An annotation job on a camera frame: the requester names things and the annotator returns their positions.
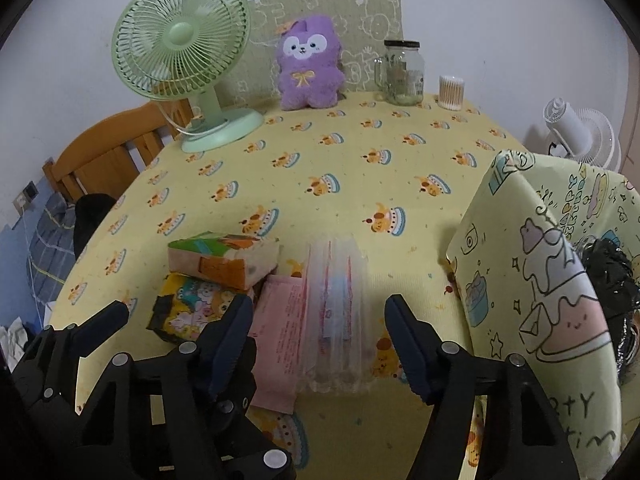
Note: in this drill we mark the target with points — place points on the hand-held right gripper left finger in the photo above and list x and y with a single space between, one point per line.
230 350

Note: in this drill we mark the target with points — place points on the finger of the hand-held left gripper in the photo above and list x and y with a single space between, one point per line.
107 320
260 460

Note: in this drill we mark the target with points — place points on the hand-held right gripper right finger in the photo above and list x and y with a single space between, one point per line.
412 355

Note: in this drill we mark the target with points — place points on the pink packet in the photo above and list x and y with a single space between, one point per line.
277 340

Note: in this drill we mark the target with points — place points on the colourful cartoon packet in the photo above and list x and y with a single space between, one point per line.
195 305

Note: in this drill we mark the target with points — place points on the clear plastic pack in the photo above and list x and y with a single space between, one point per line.
335 310

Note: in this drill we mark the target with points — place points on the orange green tissue packet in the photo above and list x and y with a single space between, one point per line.
225 257

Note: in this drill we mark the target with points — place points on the yellow gift-wrapped box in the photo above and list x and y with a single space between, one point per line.
525 270

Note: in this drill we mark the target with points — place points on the black cloth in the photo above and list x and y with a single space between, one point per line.
92 220

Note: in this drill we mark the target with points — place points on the black plastic bag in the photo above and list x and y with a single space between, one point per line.
610 280

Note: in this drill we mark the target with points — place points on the cotton swab container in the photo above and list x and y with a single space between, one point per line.
451 94

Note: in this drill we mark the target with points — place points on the purple plush bunny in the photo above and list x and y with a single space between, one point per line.
305 85

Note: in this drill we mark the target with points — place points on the white standing fan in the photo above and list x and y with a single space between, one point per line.
575 130

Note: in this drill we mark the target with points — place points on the glass mug jar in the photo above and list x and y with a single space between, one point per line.
405 75

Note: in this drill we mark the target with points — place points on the green desk fan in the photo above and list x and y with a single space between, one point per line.
180 35

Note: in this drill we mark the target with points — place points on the green patterned cardboard sheet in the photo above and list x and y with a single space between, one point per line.
370 15

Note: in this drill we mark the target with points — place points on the wall socket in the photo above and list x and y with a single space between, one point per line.
27 195

